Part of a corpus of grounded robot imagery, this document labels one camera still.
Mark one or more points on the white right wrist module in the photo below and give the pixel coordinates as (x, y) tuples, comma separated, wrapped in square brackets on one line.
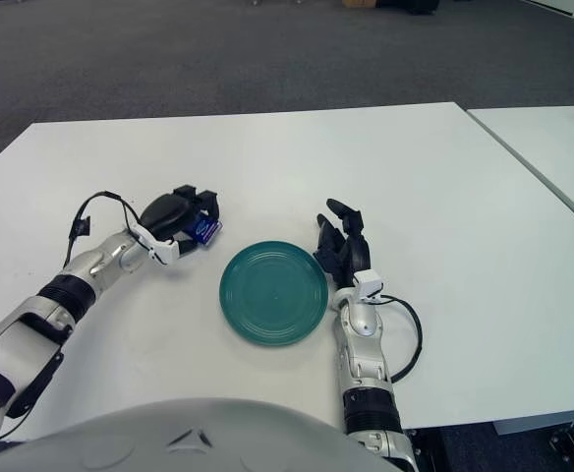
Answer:
[(368, 284)]

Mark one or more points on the brown cardboard box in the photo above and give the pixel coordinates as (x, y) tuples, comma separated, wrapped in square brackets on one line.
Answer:
[(358, 3)]

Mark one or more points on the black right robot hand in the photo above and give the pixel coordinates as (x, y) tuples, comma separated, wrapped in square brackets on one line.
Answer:
[(353, 251)]

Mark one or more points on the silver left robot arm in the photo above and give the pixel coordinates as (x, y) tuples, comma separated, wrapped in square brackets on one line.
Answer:
[(95, 263)]

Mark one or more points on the silver robot torso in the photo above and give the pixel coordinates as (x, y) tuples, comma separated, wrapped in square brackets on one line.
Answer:
[(267, 432)]

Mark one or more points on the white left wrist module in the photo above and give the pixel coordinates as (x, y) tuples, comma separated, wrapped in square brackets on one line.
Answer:
[(164, 252)]

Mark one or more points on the blue gum pack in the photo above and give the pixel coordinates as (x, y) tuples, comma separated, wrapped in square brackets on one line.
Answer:
[(206, 231)]

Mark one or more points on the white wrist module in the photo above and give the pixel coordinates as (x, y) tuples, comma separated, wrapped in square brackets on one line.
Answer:
[(164, 252), (368, 284)]

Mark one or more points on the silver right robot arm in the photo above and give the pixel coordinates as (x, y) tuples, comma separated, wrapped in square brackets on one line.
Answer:
[(363, 324)]

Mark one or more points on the black background furniture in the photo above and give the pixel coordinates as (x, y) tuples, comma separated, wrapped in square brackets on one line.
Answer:
[(410, 6)]

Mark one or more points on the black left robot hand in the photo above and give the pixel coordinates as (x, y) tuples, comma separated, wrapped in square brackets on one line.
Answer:
[(166, 216)]

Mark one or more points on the green round plate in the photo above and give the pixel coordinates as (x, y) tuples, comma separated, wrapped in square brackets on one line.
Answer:
[(272, 295)]

